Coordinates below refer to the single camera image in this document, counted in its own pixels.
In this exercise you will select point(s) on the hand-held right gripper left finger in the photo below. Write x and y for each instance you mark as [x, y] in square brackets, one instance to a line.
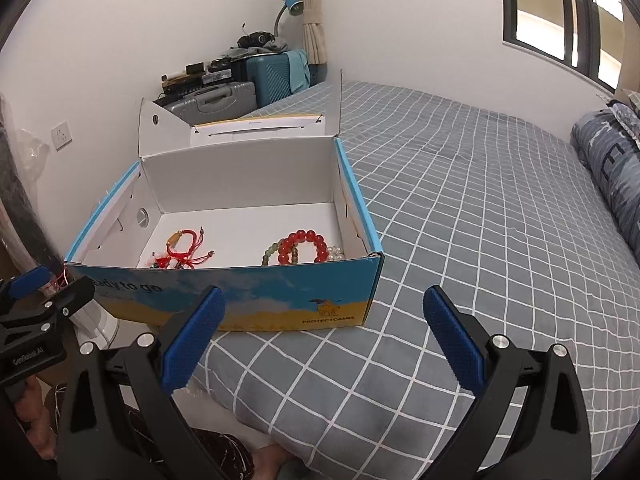
[192, 342]

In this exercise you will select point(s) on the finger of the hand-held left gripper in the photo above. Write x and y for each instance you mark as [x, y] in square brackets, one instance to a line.
[30, 280]
[72, 295]

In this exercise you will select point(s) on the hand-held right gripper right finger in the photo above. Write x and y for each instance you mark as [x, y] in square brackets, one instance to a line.
[455, 342]

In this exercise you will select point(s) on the blue printed cardboard box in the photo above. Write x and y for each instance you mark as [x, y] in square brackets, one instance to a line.
[280, 305]

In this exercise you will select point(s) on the person's left hand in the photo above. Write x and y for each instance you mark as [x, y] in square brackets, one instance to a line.
[32, 407]

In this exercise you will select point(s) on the person's dark patterned trousers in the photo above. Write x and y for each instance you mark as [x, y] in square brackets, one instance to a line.
[220, 452]

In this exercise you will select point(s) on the person's bare foot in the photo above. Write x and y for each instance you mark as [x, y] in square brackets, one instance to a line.
[270, 465]

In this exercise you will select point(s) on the grey checked bed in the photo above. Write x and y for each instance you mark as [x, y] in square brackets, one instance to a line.
[475, 185]

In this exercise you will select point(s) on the grey patterned pillow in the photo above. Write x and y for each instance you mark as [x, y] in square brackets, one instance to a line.
[610, 170]
[625, 117]

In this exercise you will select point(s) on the grey hard suitcase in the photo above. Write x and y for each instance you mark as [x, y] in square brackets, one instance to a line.
[220, 97]

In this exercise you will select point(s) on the pile of black boxes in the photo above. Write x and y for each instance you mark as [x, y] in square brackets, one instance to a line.
[195, 77]

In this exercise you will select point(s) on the teal hard suitcase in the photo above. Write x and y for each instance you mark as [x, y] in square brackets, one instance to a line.
[270, 77]

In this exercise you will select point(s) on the grey cloth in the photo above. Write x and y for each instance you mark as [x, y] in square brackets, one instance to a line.
[260, 51]

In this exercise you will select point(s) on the black bag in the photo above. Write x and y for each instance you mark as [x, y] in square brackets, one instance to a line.
[255, 40]

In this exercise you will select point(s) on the blue desk lamp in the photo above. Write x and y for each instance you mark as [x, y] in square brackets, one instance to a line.
[294, 6]

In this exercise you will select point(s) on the beige curtain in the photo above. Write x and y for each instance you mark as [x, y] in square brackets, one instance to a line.
[312, 10]

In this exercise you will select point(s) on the dark framed window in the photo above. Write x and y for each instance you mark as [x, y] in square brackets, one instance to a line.
[580, 10]

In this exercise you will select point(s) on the white wall socket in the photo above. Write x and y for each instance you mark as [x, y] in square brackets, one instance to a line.
[62, 135]

